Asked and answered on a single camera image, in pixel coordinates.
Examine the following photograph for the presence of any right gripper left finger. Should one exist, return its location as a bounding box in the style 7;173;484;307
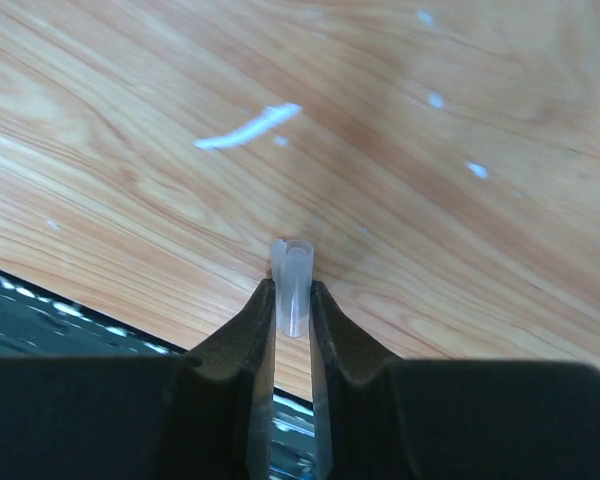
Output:
0;279;275;479

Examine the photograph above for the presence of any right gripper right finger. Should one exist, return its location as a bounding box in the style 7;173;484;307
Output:
310;282;600;479

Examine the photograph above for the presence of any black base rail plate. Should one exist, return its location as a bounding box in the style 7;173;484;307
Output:
0;270;317;479

